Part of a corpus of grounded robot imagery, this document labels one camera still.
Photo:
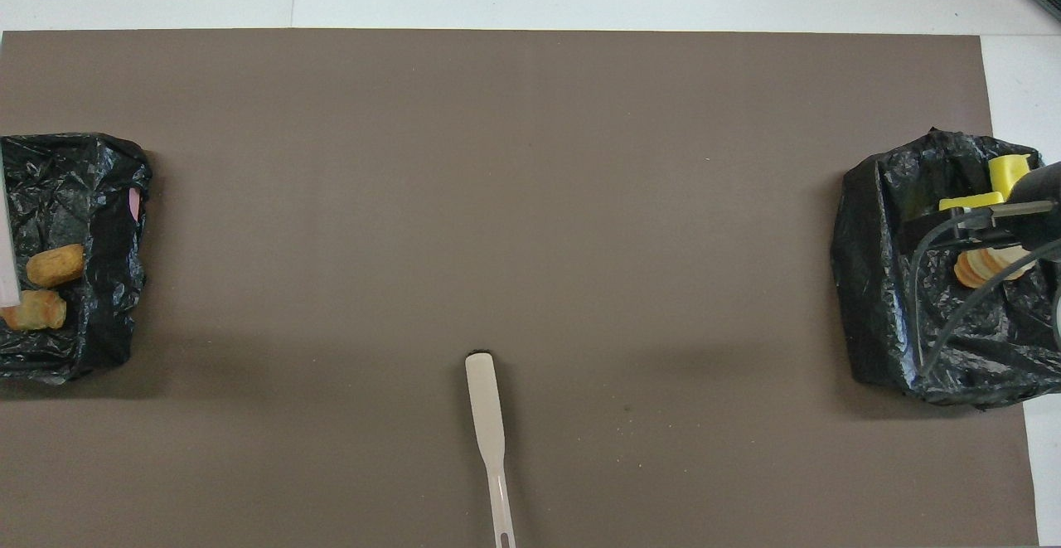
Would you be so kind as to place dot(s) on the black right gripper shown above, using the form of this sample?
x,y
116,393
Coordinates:
x,y
1040,200

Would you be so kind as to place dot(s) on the yellow and green sponge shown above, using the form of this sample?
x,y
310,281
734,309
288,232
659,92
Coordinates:
x,y
1007,173

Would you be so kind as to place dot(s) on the yellow sponge piece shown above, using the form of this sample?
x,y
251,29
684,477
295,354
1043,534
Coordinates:
x,y
970,201

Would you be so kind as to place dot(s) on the orange striped bread toy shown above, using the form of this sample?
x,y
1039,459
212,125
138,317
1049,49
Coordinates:
x,y
982,270

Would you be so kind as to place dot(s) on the beige brush with black bristles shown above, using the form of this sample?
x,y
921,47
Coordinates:
x,y
485,407

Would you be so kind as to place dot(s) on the brown nugget toy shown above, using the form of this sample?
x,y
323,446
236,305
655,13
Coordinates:
x,y
55,265

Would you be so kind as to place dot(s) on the pale beige bread chunk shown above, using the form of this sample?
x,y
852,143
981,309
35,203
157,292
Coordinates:
x,y
35,310

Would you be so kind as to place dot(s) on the beige plastic dustpan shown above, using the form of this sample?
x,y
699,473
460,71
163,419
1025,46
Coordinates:
x,y
7,241

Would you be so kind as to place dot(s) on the black bag lined bin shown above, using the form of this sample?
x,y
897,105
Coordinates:
x,y
887,283
83,191

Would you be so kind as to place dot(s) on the brown table mat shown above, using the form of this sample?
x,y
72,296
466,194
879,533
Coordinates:
x,y
497,200

